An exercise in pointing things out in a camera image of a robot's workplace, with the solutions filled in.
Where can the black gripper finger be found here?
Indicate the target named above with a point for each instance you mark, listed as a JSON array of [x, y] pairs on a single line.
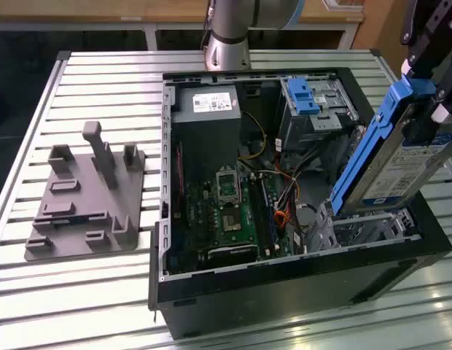
[[426, 33], [446, 73]]

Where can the hard disk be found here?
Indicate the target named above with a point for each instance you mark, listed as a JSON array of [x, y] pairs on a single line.
[[393, 175]]

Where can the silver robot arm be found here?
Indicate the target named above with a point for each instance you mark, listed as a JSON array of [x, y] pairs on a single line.
[[229, 43]]

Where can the blue plastic drive latch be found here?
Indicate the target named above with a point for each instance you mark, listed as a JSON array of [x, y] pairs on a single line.
[[302, 95]]

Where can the metal optical drive cage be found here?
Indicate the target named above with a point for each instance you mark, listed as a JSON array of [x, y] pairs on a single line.
[[302, 131]]

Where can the grey power supply unit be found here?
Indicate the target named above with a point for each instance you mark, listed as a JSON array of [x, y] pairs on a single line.
[[207, 135]]

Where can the CPU socket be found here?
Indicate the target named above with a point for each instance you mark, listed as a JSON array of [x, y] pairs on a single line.
[[231, 220]]

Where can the black open PC case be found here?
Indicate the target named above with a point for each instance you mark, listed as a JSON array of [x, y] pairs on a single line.
[[284, 299]]

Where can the green motherboard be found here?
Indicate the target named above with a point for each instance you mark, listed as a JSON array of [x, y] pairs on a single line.
[[207, 218]]

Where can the black graphics card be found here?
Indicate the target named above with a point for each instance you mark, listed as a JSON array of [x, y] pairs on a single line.
[[229, 255]]

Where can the wooden cabinet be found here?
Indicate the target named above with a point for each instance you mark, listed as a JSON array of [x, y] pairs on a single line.
[[102, 9]]

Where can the grey parts rack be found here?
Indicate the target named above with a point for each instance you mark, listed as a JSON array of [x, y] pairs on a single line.
[[87, 182]]

